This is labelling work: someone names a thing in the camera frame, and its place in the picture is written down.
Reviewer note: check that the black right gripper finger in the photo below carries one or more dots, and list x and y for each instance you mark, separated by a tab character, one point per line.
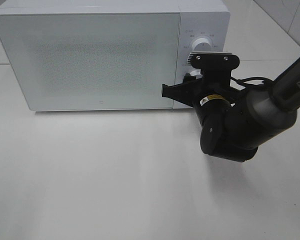
189	79
184	93

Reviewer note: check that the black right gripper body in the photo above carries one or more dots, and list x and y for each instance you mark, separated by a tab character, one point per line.
217	83

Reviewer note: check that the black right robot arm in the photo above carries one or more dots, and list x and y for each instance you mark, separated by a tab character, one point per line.
236	116

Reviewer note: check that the white microwave door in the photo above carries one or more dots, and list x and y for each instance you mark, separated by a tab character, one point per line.
78	62

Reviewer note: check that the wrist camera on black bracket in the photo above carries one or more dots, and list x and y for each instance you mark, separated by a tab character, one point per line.
208	61

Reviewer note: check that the white timer knob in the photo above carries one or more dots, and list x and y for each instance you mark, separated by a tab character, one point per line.
196	73

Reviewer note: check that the white microwave oven body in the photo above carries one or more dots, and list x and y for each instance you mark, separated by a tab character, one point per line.
197	18

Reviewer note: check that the upper white power knob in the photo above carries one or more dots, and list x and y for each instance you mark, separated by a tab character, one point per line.
201	44

